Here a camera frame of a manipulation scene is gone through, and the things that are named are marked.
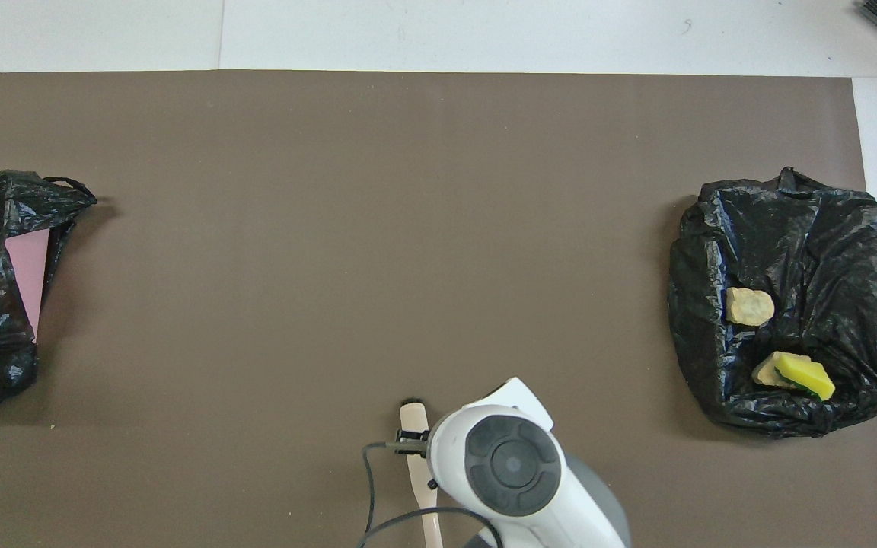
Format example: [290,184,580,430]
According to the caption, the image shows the brown table mat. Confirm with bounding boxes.
[0,71,877,548]

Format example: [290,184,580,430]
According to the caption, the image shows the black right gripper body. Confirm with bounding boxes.
[397,430,433,457]

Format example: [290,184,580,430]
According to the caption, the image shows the yellow sponge wedge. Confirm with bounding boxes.
[775,352,837,401]

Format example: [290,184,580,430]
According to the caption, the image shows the black bag lined bin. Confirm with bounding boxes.
[668,167,877,439]

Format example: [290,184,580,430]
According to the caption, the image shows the pink plastic bin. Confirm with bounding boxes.
[5,228,51,343]

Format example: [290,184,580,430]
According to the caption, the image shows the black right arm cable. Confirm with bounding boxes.
[359,443,504,548]

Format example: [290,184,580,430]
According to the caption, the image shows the striped croissant toy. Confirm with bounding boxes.
[751,352,797,390]

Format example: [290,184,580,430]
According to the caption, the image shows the beige brush with black bristles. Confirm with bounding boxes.
[399,398,443,548]

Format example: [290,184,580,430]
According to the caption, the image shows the pale bread slice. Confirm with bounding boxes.
[726,287,776,327]

